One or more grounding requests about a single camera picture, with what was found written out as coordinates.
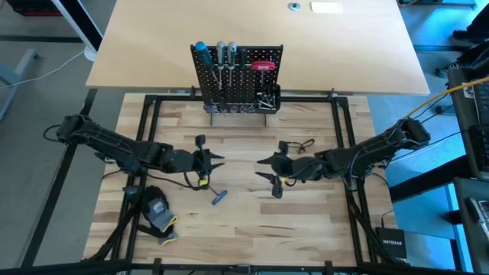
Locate light wooden desk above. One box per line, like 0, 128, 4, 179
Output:
86, 0, 432, 96

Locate grey desk foot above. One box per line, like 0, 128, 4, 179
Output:
0, 47, 39, 121

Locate straight wire tool rail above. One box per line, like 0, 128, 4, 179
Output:
213, 62, 274, 71

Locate red crate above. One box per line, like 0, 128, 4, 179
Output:
6, 0, 64, 17

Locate white floor cable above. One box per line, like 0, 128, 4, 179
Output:
0, 48, 88, 92

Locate teal black handled screwdriver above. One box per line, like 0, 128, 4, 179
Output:
194, 40, 222, 91

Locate yellow cable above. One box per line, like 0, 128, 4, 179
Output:
404, 75, 489, 120

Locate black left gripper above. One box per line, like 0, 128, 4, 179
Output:
162, 134, 226, 175

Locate black pegboard bin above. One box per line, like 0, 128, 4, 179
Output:
253, 83, 282, 115

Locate grey black work glove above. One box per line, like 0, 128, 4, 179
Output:
136, 224, 180, 247
140, 185, 180, 235

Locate blue T-handle hex key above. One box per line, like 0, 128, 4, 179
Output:
209, 185, 228, 206

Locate black network switch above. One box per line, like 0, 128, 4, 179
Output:
374, 226, 408, 261

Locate person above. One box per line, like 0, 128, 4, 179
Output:
435, 3, 489, 79

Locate clear safety glasses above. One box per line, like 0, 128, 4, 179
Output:
287, 137, 316, 154

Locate wire ring hook rail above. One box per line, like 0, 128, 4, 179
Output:
223, 101, 257, 115

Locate black metal pegboard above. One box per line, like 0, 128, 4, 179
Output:
189, 44, 284, 127

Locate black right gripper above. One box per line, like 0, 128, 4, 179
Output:
254, 140, 330, 184

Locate white pad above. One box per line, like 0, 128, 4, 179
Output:
309, 1, 345, 15

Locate grey black handled screwdriver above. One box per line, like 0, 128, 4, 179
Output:
227, 40, 238, 89
216, 40, 227, 92

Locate black aluminium table frame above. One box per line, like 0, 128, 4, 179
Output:
82, 86, 408, 275

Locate white round post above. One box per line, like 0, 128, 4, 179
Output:
50, 0, 104, 63

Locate black equipment cart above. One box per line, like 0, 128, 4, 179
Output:
445, 64, 489, 275

